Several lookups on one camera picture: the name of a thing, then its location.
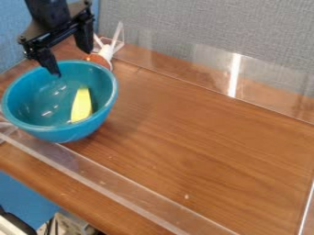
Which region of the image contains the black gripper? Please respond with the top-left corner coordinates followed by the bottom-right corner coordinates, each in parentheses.
top-left (17, 0), bottom-right (94, 77)

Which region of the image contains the yellow toy banana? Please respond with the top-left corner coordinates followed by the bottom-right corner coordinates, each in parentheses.
top-left (70, 87), bottom-right (92, 122)

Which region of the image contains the blue bowl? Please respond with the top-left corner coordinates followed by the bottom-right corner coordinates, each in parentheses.
top-left (1, 60), bottom-right (117, 143)

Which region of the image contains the orange white toy mushroom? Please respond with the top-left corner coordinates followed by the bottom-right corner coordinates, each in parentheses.
top-left (82, 44), bottom-right (112, 71)

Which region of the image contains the clear acrylic back barrier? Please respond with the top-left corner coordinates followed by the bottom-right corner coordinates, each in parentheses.
top-left (93, 24), bottom-right (314, 125)

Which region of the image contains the clear acrylic barrier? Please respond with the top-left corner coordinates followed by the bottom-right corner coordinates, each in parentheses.
top-left (0, 121), bottom-right (237, 235)
top-left (93, 24), bottom-right (314, 125)

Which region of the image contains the clear acrylic front barrier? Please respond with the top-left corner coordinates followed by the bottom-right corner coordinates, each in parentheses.
top-left (0, 121), bottom-right (237, 235)

